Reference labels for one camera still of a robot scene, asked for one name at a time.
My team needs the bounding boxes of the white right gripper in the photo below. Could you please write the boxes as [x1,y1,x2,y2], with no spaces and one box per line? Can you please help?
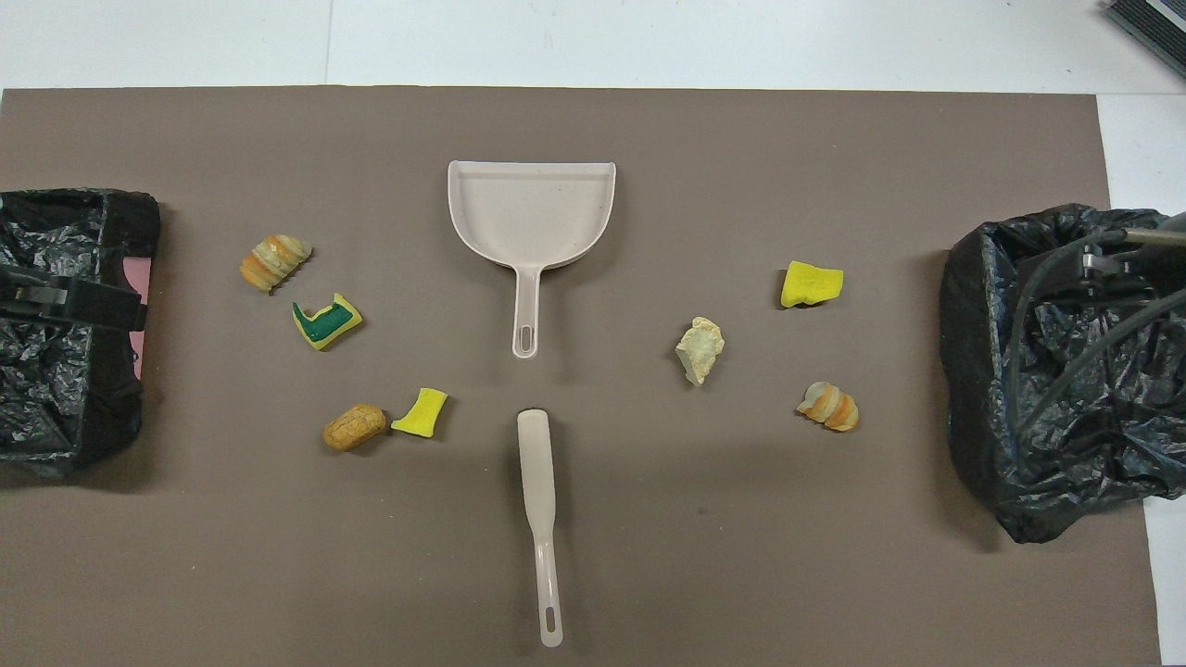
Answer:
[1082,243,1186,279]

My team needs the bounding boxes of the beige hand brush black bristles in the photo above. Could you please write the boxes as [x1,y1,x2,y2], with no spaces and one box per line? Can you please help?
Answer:
[515,408,564,648]

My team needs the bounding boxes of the orange toy croissant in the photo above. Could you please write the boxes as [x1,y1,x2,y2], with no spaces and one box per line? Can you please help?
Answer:
[239,234,314,294]
[796,381,861,434]

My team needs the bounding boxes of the beige plastic dustpan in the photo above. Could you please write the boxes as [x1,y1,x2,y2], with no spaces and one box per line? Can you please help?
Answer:
[448,159,617,360]

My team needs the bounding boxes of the grey ribbed metal block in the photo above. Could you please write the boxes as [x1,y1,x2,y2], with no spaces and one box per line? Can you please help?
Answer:
[1105,0,1186,80]

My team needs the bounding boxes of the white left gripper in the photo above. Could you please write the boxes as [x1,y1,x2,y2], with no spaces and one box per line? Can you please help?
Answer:
[0,267,149,333]

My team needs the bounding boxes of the brown toy bread roll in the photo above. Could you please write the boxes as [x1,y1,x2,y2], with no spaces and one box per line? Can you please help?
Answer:
[322,404,388,453]

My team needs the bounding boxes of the black plastic trash bag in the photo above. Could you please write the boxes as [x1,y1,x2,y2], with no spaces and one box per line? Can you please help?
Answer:
[0,188,162,481]
[939,203,1186,545]

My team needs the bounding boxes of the cream foam chunk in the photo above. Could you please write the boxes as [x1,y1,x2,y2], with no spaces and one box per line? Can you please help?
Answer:
[675,317,726,386]

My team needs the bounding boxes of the yellow green sponge piece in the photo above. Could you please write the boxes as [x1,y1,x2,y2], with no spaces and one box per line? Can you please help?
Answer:
[292,293,364,352]

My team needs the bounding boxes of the pink plastic bin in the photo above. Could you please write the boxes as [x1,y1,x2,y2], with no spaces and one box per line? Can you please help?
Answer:
[120,258,152,381]

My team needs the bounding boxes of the brown table mat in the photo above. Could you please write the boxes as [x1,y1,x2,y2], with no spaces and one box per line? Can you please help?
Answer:
[0,86,1164,667]

